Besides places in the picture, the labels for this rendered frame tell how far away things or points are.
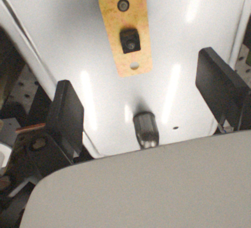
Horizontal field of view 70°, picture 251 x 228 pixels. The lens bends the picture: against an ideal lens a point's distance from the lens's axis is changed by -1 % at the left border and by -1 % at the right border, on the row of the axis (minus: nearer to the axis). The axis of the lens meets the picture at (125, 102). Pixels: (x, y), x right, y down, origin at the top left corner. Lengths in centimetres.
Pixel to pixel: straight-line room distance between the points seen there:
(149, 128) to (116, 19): 13
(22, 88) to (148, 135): 50
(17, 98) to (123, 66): 54
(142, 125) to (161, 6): 14
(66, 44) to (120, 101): 9
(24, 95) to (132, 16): 56
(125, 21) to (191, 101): 14
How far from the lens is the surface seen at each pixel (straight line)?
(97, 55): 19
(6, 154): 84
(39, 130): 36
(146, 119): 24
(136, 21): 17
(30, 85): 64
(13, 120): 69
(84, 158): 45
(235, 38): 23
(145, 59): 19
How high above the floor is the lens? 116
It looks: 44 degrees down
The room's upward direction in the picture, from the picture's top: 172 degrees clockwise
